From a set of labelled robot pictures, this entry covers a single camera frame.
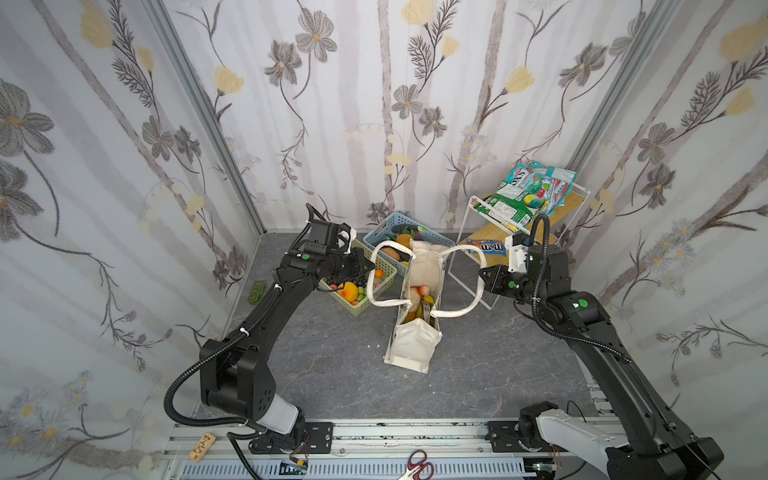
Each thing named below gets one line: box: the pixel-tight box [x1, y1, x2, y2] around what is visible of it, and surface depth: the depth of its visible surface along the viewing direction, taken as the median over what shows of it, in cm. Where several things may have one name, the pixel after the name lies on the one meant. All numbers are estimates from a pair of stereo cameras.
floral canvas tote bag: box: [366, 240, 487, 374], surface depth 82 cm
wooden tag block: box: [188, 432, 217, 463], surface depth 73 cm
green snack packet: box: [472, 180, 546, 231], surface depth 80 cm
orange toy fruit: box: [337, 282, 358, 303], surface depth 97 cm
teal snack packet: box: [505, 160, 578, 216], surface depth 82 cm
